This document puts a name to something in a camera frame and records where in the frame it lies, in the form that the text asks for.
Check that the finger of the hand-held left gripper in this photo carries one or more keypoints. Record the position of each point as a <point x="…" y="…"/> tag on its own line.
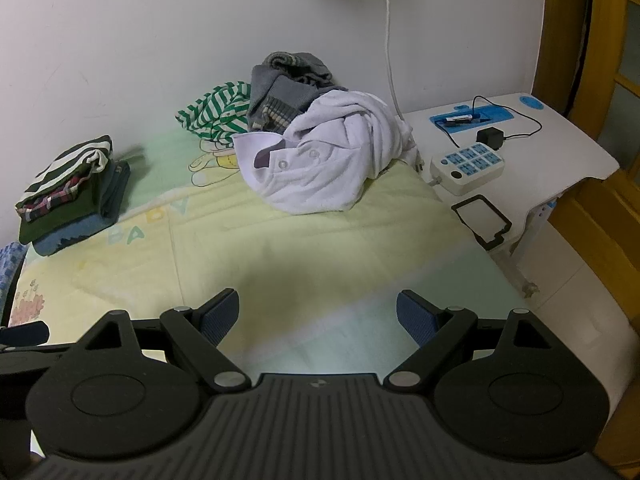
<point x="25" y="333"/>

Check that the blue checkered cloth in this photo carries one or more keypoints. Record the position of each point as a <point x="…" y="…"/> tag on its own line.
<point x="10" y="270"/>

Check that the stack of folded clothes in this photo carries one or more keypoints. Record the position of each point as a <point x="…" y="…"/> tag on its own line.
<point x="65" y="160"/>

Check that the grey knitted sweater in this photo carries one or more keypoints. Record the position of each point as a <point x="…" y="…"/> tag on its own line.
<point x="280" y="85"/>

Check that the green white striped shirt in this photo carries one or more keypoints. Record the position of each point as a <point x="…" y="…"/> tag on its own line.
<point x="215" y="110"/>

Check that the dark green folded garment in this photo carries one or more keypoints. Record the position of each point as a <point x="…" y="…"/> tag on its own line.
<point x="75" y="212"/>

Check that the dark blue folded jeans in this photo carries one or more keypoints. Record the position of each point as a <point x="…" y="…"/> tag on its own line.
<point x="115" y="185"/>

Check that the round blue sticker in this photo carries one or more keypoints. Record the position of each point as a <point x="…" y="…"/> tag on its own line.
<point x="530" y="101"/>

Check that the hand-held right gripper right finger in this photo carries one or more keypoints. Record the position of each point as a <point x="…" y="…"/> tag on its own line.
<point x="417" y="315"/>

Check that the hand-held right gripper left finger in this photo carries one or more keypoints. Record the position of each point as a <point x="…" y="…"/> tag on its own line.
<point x="220" y="315"/>

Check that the black rectangular frame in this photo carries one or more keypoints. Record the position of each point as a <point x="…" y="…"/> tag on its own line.
<point x="492" y="242"/>

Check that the white desk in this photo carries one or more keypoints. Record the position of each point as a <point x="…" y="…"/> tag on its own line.
<point x="550" y="180"/>

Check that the black power adapter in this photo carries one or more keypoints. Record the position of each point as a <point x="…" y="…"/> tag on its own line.
<point x="490" y="139"/>

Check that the white polo shirt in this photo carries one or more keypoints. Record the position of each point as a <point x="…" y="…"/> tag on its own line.
<point x="320" y="180"/>

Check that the plaid folded shirt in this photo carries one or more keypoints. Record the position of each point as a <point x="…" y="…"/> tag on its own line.
<point x="55" y="201"/>

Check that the pastel printed blanket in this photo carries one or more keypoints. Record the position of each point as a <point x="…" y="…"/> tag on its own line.
<point x="300" y="260"/>

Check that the white power strip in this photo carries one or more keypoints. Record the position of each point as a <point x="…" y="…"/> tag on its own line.
<point x="465" y="180"/>

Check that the wooden door frame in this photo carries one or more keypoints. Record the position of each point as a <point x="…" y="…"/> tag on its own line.
<point x="565" y="35"/>

